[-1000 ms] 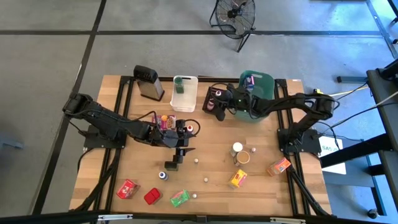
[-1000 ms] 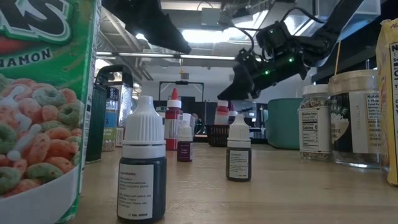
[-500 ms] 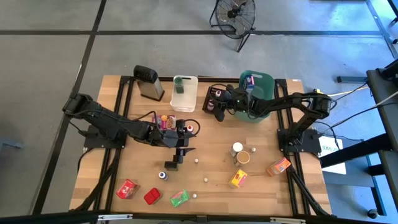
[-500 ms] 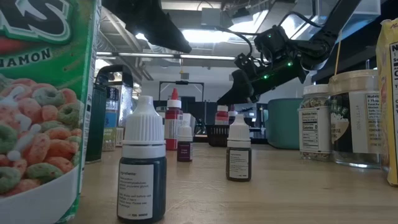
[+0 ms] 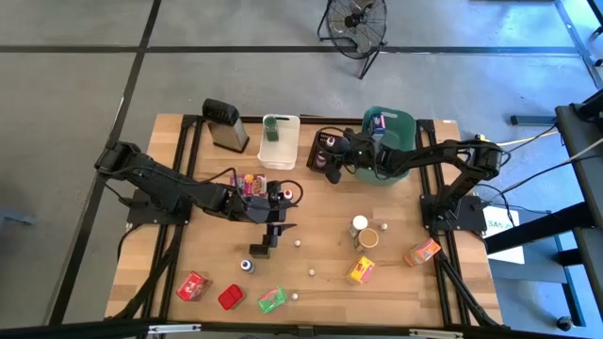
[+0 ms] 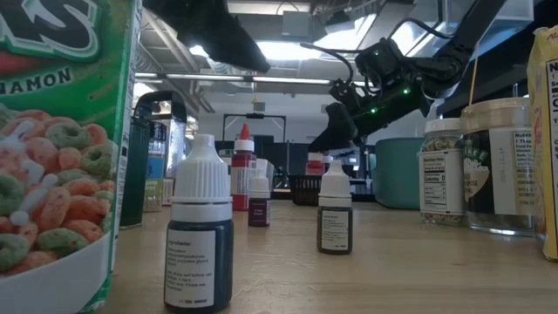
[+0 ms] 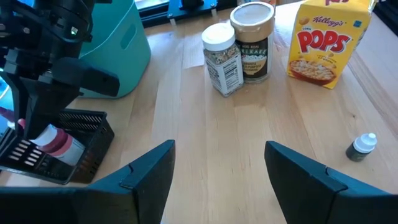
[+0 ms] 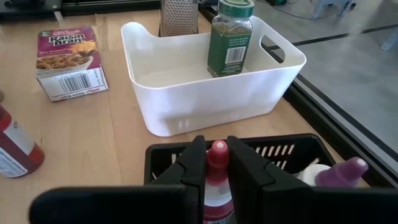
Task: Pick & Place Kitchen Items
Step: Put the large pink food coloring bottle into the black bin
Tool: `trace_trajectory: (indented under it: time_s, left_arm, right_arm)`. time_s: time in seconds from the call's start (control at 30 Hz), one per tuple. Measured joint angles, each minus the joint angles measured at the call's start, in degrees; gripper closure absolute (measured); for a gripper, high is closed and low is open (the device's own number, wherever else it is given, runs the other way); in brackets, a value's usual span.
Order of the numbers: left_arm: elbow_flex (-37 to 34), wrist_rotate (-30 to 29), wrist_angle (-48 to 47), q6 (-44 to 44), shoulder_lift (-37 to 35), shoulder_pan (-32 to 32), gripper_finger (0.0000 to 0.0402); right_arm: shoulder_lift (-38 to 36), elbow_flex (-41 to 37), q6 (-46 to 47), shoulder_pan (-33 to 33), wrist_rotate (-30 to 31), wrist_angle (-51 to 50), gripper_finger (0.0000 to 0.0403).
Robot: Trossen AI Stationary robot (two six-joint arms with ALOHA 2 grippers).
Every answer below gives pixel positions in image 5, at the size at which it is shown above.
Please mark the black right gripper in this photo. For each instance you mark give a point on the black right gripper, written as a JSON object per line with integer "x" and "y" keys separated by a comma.
{"x": 363, "y": 157}

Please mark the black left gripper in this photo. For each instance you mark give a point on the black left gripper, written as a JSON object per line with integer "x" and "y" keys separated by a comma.
{"x": 266, "y": 211}

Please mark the red food colouring bottle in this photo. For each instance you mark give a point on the red food colouring bottle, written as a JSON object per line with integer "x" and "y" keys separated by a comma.
{"x": 321, "y": 160}
{"x": 288, "y": 194}

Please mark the blue and pink carton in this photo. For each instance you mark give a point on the blue and pink carton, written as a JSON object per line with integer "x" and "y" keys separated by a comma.
{"x": 378, "y": 123}

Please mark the green spice jar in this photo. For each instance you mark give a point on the green spice jar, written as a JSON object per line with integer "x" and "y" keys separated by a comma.
{"x": 271, "y": 129}

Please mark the small yellow box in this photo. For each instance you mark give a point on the small yellow box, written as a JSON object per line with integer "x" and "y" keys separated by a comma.
{"x": 361, "y": 269}

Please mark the red snack box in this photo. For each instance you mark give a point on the red snack box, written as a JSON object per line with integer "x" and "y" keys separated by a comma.
{"x": 193, "y": 285}

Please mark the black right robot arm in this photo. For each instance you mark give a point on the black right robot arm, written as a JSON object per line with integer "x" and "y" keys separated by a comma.
{"x": 424, "y": 155}

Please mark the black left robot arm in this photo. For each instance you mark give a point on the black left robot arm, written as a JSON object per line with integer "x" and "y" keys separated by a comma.
{"x": 188, "y": 187}

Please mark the pink snack box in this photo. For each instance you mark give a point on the pink snack box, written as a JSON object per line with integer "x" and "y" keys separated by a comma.
{"x": 252, "y": 183}

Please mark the small black plastic basket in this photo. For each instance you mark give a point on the small black plastic basket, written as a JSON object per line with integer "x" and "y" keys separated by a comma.
{"x": 312, "y": 162}

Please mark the teal plastic bin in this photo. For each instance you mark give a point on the teal plastic bin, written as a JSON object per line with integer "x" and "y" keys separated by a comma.
{"x": 402, "y": 124}

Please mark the small blue-capped bottle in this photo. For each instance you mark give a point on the small blue-capped bottle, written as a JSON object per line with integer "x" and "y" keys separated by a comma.
{"x": 247, "y": 266}

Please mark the white-lidded spice jar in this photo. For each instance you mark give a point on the white-lidded spice jar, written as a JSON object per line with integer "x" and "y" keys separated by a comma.
{"x": 359, "y": 222}

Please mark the white plastic bin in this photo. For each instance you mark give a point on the white plastic bin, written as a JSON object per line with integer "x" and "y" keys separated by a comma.
{"x": 285, "y": 150}

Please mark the green cereal box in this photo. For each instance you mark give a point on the green cereal box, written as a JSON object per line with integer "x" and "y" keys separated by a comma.
{"x": 272, "y": 300}

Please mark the small red plastic container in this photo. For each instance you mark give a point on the small red plastic container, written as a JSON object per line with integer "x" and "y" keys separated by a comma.
{"x": 231, "y": 296}

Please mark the small orange box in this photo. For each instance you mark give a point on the small orange box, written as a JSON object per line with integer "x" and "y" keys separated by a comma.
{"x": 422, "y": 252}

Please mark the yellow power plug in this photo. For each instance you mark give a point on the yellow power plug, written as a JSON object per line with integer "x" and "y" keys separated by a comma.
{"x": 480, "y": 138}

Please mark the black floor fan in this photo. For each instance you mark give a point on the black floor fan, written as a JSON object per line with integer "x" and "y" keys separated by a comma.
{"x": 356, "y": 20}

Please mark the white printed paper sheet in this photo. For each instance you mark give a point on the white printed paper sheet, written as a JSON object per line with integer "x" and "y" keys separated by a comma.
{"x": 499, "y": 219}

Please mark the dark metal floor bar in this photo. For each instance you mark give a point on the dark metal floor bar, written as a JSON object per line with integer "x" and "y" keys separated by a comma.
{"x": 532, "y": 120}

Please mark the black neighbouring workstation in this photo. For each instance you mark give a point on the black neighbouring workstation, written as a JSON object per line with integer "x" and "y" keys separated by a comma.
{"x": 577, "y": 127}

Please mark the black crossbar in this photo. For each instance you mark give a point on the black crossbar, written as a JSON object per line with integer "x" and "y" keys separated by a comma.
{"x": 94, "y": 332}

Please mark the black caster wheel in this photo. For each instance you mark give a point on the black caster wheel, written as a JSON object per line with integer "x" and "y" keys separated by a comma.
{"x": 564, "y": 323}

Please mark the silver metal bracket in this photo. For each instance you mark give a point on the silver metal bracket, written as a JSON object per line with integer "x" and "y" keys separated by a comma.
{"x": 435, "y": 334}
{"x": 174, "y": 328}

